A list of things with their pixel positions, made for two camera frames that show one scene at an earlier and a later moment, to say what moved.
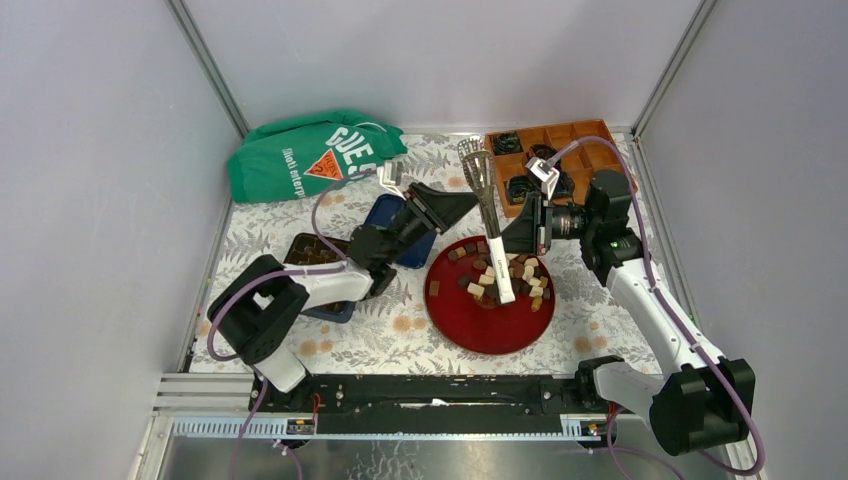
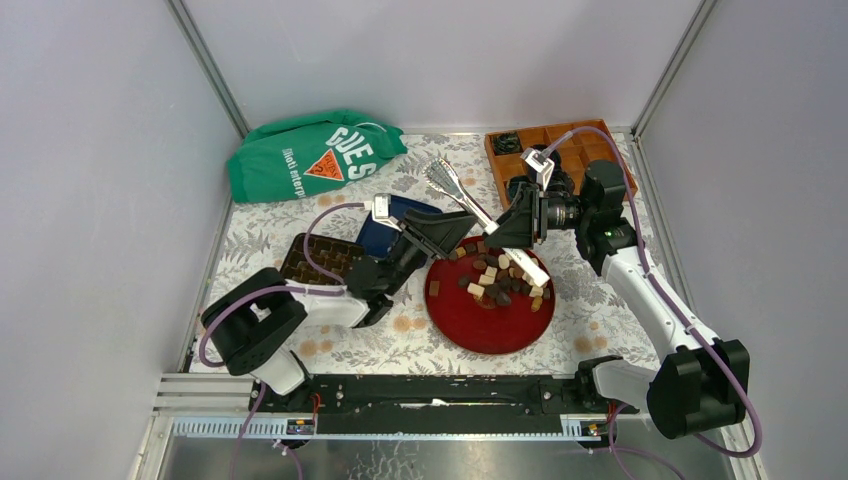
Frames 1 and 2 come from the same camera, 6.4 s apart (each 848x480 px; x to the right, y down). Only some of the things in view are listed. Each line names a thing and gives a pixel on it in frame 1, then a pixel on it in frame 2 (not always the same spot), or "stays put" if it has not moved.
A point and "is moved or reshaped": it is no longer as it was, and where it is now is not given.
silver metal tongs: (481, 169) is moved or reshaped
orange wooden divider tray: (512, 151) stays put
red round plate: (499, 330) stays put
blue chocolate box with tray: (310, 249) stays put
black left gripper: (436, 208) → (433, 233)
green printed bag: (295, 155) stays put
